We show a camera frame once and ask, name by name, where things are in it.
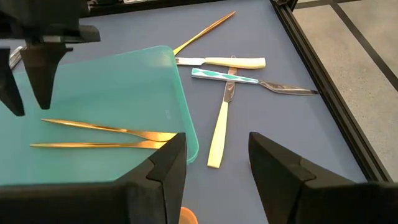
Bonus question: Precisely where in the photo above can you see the black aluminium table frame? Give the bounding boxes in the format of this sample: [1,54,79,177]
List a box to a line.
[77,0,393,183]

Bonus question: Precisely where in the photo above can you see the teal plastic bin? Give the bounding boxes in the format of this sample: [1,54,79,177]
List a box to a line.
[0,45,200,187]

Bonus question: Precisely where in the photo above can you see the cream-handled table knife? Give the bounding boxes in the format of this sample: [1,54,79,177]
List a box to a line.
[206,66,238,170]
[175,56,267,70]

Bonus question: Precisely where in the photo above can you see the teal-patterned handle knife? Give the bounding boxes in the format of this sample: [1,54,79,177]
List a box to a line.
[190,67,320,96]
[8,45,27,70]

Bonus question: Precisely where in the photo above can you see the grey-blue table mat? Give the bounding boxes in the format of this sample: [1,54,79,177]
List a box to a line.
[0,0,369,224]

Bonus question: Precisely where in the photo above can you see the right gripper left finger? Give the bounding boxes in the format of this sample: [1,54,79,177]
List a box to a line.
[0,132,188,224]

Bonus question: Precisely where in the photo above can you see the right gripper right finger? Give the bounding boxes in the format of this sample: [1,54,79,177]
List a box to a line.
[248,131,398,224]

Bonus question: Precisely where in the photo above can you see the orange plastic bin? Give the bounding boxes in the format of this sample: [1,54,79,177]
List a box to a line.
[178,206,200,224]

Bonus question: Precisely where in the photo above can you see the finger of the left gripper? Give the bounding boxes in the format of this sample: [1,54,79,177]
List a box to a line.
[0,46,26,118]
[20,42,74,111]

